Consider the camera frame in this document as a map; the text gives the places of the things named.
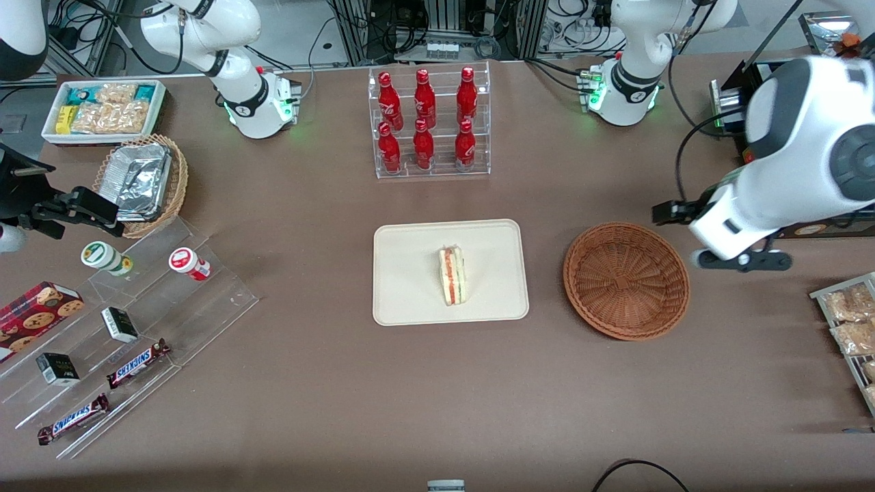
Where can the red cola bottle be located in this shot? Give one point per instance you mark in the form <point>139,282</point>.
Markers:
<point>467,99</point>
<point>389,152</point>
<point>465,147</point>
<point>389,102</point>
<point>423,149</point>
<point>424,102</point>

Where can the light woven wicker basket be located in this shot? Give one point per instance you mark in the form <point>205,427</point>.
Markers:
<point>179,178</point>

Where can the black slanted pole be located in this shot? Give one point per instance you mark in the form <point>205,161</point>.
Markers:
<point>772,37</point>

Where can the red lidded small jar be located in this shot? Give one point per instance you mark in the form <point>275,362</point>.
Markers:
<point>188,263</point>

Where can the cream rectangular plastic tray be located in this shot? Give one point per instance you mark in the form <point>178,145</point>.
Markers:
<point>410,273</point>

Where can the Snickers chocolate bar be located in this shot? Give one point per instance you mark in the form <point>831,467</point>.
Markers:
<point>72,419</point>
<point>137,364</point>

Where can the small black carton box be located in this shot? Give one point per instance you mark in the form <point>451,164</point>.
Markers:
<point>119,324</point>
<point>58,369</point>

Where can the silver foil packets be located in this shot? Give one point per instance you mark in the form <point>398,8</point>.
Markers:
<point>137,181</point>

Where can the grey small device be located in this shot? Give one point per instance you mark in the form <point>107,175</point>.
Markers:
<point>446,486</point>

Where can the triangle sandwich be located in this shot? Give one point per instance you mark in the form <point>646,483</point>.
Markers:
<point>452,277</point>

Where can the brown round wicker basket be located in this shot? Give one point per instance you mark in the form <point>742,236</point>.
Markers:
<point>625,280</point>

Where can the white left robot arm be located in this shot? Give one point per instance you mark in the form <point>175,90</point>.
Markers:
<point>800,150</point>

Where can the silver foil container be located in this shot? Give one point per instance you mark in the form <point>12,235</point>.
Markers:
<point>820,31</point>

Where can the teal snack packet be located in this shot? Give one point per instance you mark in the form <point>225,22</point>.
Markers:
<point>145,93</point>
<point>76,96</point>

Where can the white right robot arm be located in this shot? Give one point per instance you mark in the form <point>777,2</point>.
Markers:
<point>239,68</point>

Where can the clear acrylic stepped shelf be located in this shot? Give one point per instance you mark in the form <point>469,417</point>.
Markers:
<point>191,301</point>

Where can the black equipment box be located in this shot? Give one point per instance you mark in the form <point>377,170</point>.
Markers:
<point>735,147</point>

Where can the clear acrylic bottle rack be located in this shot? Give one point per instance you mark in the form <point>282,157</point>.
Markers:
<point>444,147</point>

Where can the yellow snack packet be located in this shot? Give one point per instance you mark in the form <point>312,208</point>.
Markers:
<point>65,119</point>

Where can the white power strip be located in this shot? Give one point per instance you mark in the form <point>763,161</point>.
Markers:
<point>441,50</point>

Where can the tray of packaged snacks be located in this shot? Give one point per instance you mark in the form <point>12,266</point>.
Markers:
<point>824,297</point>

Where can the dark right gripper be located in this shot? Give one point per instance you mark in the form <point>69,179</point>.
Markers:
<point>15,193</point>

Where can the white plastic snack bin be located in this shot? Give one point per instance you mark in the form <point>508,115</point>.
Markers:
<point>158,116</point>

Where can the aluminium equipment rack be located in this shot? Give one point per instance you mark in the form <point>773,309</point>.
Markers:
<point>444,20</point>

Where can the red chocolate chip cookie box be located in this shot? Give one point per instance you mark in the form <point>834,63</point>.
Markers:
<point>34,318</point>

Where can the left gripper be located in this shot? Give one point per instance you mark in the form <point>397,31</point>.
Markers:
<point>692,206</point>

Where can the green lidded sunflower jar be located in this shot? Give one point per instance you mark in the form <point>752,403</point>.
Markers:
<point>102,256</point>

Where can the clear bag of puffed snacks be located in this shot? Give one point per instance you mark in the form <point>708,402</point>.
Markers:
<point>851,304</point>
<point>116,93</point>
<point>109,117</point>
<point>869,371</point>
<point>854,338</point>

